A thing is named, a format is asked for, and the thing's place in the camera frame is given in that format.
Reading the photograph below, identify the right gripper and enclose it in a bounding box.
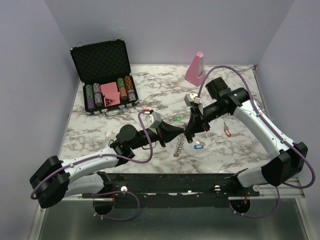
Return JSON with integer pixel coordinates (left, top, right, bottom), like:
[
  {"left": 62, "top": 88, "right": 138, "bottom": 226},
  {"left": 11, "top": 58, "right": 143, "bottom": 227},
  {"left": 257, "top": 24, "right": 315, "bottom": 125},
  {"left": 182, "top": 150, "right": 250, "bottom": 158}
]
[{"left": 184, "top": 101, "right": 228, "bottom": 136}]

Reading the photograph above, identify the blue key tag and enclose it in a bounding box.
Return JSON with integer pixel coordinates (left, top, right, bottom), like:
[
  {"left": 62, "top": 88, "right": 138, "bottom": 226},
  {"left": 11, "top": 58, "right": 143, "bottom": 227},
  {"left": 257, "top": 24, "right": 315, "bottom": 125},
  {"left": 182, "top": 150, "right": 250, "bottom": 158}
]
[{"left": 193, "top": 144, "right": 204, "bottom": 150}]

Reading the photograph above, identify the silver key by blue tag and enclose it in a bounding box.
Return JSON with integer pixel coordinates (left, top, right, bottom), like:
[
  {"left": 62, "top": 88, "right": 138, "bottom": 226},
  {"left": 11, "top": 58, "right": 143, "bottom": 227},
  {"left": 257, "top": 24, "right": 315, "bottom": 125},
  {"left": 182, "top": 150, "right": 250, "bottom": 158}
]
[{"left": 197, "top": 138, "right": 206, "bottom": 147}]

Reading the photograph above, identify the pink metronome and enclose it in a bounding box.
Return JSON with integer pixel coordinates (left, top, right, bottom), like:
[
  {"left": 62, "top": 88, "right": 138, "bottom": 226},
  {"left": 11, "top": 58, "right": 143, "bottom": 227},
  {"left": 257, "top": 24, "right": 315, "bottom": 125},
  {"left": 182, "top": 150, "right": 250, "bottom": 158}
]
[{"left": 184, "top": 51, "right": 206, "bottom": 87}]

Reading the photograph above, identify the steel disc with keyrings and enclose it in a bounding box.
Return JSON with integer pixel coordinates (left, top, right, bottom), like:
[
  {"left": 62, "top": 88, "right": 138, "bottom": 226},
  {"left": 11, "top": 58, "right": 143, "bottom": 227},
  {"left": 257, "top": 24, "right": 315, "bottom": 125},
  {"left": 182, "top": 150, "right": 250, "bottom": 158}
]
[{"left": 173, "top": 134, "right": 185, "bottom": 158}]

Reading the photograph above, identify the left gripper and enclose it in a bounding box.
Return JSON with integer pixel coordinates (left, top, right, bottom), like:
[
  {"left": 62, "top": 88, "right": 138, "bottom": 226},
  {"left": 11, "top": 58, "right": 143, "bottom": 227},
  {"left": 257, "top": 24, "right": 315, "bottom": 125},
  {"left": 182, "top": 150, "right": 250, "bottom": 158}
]
[{"left": 130, "top": 119, "right": 184, "bottom": 150}]

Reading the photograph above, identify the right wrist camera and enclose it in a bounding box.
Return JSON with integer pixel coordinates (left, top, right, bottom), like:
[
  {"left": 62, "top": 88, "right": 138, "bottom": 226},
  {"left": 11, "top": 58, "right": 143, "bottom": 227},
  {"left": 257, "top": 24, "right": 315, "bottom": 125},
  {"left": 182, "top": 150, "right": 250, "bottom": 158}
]
[{"left": 184, "top": 93, "right": 203, "bottom": 108}]

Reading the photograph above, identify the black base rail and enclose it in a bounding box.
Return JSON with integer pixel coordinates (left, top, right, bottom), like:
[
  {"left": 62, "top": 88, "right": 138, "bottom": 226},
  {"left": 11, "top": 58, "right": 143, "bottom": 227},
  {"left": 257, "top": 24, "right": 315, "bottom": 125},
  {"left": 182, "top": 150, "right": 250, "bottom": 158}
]
[{"left": 49, "top": 171, "right": 273, "bottom": 210}]

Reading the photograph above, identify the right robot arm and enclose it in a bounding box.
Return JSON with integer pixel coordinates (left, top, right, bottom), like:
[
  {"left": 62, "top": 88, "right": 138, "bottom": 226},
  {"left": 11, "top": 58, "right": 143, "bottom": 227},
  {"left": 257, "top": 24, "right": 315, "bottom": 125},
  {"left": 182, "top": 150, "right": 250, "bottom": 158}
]
[{"left": 184, "top": 77, "right": 308, "bottom": 196}]

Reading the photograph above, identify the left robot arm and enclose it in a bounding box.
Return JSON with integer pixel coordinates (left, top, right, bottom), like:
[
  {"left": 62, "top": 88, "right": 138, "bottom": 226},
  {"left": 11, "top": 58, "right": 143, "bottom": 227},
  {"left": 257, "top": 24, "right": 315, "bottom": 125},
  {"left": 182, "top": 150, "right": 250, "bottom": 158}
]
[{"left": 29, "top": 121, "right": 184, "bottom": 209}]

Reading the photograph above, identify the black poker chip case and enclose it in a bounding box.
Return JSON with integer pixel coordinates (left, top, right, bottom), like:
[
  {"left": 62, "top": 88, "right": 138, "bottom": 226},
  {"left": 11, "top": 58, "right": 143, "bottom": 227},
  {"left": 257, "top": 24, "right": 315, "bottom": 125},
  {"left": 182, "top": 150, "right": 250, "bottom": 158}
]
[{"left": 69, "top": 39, "right": 139, "bottom": 115}]

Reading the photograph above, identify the red key tag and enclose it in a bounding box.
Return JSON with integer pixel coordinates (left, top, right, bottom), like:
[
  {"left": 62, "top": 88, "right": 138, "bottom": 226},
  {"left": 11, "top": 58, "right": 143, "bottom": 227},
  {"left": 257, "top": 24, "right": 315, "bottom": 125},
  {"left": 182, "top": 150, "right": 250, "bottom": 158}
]
[{"left": 223, "top": 121, "right": 232, "bottom": 138}]

